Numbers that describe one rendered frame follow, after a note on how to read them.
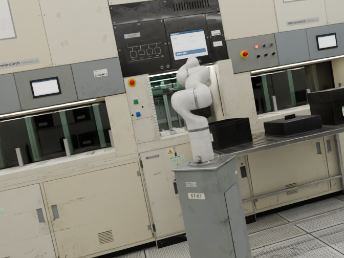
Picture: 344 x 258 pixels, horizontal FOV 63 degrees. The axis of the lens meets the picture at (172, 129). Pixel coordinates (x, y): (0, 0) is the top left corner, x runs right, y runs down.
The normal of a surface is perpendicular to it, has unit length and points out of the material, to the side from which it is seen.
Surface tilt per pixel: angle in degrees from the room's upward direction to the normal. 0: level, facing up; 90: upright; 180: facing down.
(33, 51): 90
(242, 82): 90
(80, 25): 90
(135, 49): 90
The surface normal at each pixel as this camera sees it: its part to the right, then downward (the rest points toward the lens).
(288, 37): 0.18, 0.04
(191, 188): -0.55, 0.16
